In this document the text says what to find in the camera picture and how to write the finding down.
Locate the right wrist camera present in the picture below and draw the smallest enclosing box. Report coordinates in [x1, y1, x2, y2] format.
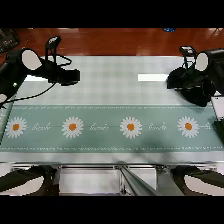
[178, 45, 198, 69]

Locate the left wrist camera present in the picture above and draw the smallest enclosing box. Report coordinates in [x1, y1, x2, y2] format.
[44, 35, 73, 68]

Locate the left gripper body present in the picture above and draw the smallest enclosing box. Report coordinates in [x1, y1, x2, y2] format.
[49, 67, 81, 87]

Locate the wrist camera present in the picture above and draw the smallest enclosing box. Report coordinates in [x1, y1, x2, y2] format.
[178, 45, 198, 69]
[44, 35, 73, 68]

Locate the black garment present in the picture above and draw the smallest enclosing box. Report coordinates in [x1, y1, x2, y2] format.
[166, 66, 217, 108]

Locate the black cable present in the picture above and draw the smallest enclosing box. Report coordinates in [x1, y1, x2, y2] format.
[0, 82, 58, 109]

